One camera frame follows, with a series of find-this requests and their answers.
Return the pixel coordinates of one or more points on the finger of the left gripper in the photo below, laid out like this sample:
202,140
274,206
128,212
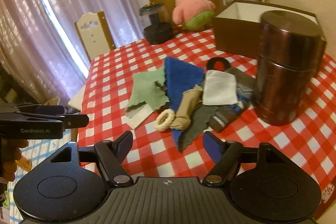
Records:
73,120
42,109

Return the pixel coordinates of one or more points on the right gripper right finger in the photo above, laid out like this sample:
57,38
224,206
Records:
225,155

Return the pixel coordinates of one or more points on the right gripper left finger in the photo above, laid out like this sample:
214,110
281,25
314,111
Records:
110,155

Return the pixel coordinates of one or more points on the cream hair scrunchie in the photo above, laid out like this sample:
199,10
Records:
164,120

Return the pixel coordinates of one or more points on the person left hand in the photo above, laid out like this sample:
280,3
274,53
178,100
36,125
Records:
10,153

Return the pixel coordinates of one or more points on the blue white checkered cloth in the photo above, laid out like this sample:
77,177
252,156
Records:
36,152

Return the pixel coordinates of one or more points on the dark grey felt cloth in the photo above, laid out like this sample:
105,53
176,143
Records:
199,122

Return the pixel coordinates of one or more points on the beige stocking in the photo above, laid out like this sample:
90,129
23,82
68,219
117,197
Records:
191,99

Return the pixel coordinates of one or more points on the white square cloth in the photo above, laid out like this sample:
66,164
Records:
219,89

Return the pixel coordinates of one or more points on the patterned grey knit sock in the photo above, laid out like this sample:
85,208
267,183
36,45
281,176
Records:
228,113

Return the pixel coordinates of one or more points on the green cloth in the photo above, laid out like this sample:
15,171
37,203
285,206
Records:
148,88

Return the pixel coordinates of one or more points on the red white checkered tablecloth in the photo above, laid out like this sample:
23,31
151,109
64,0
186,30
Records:
309,140

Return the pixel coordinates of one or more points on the blue fuzzy cloth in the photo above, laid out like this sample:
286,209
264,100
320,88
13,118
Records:
180,77

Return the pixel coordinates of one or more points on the black red round patch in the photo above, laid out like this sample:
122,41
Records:
218,64

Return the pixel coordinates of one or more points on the cream wooden chair back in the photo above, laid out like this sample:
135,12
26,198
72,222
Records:
94,33

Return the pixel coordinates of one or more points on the pale pink curtain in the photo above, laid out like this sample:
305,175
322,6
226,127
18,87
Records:
40,46

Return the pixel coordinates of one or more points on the dark lantern with glass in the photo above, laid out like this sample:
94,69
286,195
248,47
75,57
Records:
160,29

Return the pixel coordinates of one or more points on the dark brown cylindrical canister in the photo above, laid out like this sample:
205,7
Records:
290,46

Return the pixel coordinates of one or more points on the brown cardboard box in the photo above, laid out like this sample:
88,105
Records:
237,29

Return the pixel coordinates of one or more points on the pink starfish plush toy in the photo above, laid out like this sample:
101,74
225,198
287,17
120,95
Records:
193,15

